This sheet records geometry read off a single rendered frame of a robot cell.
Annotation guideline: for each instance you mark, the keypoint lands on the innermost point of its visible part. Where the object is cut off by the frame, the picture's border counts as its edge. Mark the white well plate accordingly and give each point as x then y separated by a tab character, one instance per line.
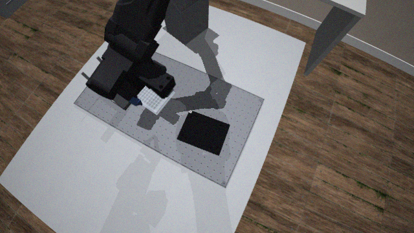
150	99

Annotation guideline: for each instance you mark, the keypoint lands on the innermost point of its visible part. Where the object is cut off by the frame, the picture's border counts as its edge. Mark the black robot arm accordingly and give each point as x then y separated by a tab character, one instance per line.
130	33

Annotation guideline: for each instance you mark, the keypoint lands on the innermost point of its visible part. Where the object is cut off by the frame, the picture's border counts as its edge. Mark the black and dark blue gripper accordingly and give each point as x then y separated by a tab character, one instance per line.
129	93

